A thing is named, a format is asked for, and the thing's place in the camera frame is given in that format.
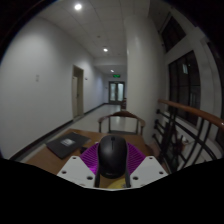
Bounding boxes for black railing with wooden handrail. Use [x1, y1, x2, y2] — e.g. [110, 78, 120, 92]
[152, 97, 224, 175]

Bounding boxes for dark framed window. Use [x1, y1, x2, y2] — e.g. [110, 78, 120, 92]
[161, 15, 224, 141]

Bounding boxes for round ceiling lights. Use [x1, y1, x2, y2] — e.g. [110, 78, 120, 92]
[73, 2, 116, 74]

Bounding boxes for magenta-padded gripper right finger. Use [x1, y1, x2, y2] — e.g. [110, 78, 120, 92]
[124, 142, 169, 189]

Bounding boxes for pale wooden side door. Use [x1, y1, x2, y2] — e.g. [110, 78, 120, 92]
[71, 64, 86, 120]

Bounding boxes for black computer mouse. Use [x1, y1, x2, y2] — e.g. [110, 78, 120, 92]
[96, 134, 129, 180]

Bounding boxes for wooden armchair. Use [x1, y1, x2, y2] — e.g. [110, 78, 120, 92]
[97, 110, 147, 136]

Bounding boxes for closed dark grey laptop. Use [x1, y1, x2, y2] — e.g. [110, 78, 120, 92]
[45, 131, 92, 160]

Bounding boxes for glass double door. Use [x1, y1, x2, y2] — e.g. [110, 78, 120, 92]
[108, 80, 126, 105]

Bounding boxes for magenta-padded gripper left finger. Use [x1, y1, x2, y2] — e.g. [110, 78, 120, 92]
[56, 142, 102, 189]

